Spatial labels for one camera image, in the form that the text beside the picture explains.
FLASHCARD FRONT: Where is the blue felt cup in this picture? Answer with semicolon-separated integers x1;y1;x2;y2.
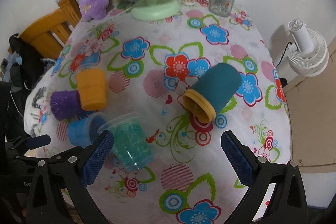
67;113;106;148

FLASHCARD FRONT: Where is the purple felt cup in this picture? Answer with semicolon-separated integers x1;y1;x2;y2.
50;90;83;121

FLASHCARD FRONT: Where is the teal green plastic cup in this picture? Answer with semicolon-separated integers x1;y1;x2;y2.
98;113;154;172

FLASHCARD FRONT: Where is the orange felt cup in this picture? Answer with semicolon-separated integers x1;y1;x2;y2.
75;68;107;111

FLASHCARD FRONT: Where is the dark teal cup yellow rim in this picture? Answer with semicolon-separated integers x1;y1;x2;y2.
182;63;242;123

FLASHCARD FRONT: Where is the white printed t-shirt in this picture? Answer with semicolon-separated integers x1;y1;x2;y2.
23;86;52;138

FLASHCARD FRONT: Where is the black clothing pile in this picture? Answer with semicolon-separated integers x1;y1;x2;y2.
1;34;56;90

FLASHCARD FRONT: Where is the wooden chair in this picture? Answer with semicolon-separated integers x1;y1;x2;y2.
19;0;81;59

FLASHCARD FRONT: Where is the floral tablecloth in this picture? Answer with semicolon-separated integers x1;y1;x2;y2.
36;3;291;223

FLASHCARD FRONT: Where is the white floor fan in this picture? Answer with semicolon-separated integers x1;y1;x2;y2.
274;18;329;77

